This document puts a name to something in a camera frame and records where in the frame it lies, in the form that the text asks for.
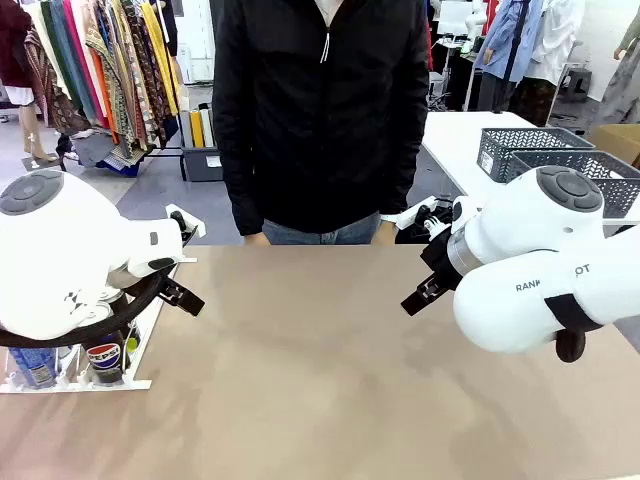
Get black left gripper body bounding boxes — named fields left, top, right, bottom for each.
left=147, top=256, right=178, bottom=281

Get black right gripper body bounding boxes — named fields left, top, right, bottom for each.
left=420, top=230, right=460, bottom=297

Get grey plastic lattice basket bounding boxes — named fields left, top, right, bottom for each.
left=477, top=126, right=596, bottom=185
left=509, top=149, right=640, bottom=220

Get blue Pepsi can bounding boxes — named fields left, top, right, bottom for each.
left=7, top=346, right=62, bottom=390

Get person's right forearm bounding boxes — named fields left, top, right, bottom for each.
left=222, top=149, right=267, bottom=238

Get person's left forearm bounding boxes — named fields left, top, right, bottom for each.
left=378, top=144, right=431, bottom=217

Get grey storage bin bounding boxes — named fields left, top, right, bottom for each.
left=181, top=146, right=225, bottom=183

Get blue cloth pile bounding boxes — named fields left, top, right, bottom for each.
left=96, top=148, right=144, bottom=178

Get person's blue jeans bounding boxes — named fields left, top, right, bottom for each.
left=261, top=211, right=384, bottom=246

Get white side table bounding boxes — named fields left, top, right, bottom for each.
left=421, top=110, right=640, bottom=227

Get grey cloth pile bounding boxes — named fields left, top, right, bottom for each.
left=71, top=129, right=127, bottom=169

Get yellow roll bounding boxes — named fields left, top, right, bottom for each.
left=189, top=109, right=206, bottom=149

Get white roll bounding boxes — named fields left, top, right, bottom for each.
left=198, top=102, right=215, bottom=149

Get beige patterned hanging garment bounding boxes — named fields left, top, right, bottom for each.
left=83, top=14, right=137, bottom=152

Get orange hanging garment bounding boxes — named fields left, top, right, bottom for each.
left=89, top=47, right=122, bottom=145

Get person in black jacket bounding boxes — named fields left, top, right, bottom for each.
left=209, top=0, right=431, bottom=238

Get brown patterned skirt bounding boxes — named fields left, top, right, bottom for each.
left=509, top=77, right=557, bottom=127

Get mannequin legs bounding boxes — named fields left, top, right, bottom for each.
left=18, top=99, right=60, bottom=165

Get dark patterned hanging garment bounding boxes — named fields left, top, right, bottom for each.
left=107, top=0, right=167, bottom=147

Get white air purifier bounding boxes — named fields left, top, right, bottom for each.
left=175, top=43, right=194, bottom=85

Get brown patterned dress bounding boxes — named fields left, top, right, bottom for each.
left=23, top=27, right=92, bottom=136

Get pink hanging garment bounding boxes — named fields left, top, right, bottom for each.
left=62, top=0, right=109, bottom=129

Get yellow hanging garment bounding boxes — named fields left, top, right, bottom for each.
left=139, top=1, right=180, bottom=118

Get brown cardboard box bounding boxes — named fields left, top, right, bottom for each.
left=586, top=123, right=640, bottom=170

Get teal hanging garment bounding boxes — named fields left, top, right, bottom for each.
left=49, top=0, right=99, bottom=122

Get black tripod pole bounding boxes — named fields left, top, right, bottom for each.
left=491, top=0, right=533, bottom=116

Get black stool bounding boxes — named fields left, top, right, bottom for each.
left=558, top=66, right=594, bottom=104

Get blue shirt on mannequin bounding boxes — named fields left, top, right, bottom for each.
left=473, top=0, right=544, bottom=84

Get green hanging garment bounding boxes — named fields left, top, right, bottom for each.
left=39, top=0, right=84, bottom=109

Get white coat on mannequin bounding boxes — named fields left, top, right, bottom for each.
left=524, top=0, right=586, bottom=88

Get grey dress on mannequin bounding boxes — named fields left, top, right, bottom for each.
left=596, top=9, right=640, bottom=127

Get maroon garment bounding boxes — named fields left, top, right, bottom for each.
left=0, top=0, right=34, bottom=89

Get person's white undershirt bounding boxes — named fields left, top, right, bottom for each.
left=314, top=0, right=347, bottom=26

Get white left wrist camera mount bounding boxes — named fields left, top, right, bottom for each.
left=164, top=203, right=207, bottom=251

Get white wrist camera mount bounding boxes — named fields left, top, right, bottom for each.
left=164, top=203, right=207, bottom=251
left=381, top=194, right=482, bottom=237

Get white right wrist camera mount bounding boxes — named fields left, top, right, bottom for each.
left=381, top=194, right=482, bottom=237

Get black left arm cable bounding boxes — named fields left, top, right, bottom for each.
left=0, top=269, right=177, bottom=350

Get white wire can dispenser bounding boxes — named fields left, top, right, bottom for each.
left=0, top=255, right=199, bottom=396

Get black clothes rack frame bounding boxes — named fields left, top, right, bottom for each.
left=143, top=0, right=189, bottom=182

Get black right arm strap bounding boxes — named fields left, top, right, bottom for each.
left=543, top=294, right=604, bottom=364

